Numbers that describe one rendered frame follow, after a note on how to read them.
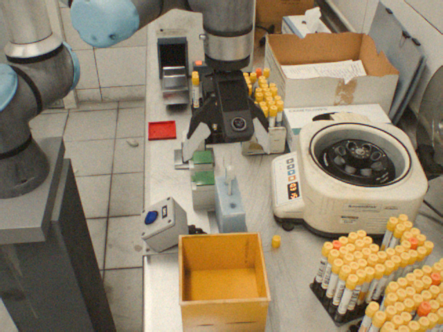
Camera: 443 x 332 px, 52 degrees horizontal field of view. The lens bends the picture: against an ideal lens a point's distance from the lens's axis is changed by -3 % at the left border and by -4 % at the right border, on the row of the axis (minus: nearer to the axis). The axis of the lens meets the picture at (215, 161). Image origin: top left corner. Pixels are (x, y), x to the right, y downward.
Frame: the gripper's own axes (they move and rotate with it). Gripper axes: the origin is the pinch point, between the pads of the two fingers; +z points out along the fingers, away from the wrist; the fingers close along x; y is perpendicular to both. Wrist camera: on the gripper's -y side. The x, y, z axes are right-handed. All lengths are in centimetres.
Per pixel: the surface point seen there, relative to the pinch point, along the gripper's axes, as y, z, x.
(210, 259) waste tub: -12.3, 11.4, 4.8
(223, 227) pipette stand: -8.0, 8.4, 1.9
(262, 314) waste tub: -25.6, 9.1, -1.4
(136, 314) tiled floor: 37, 103, 27
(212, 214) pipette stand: 0.9, 14.1, 2.6
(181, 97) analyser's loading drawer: 40.3, 11.2, 5.3
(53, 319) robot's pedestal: 5, 51, 43
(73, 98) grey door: 185, 96, 62
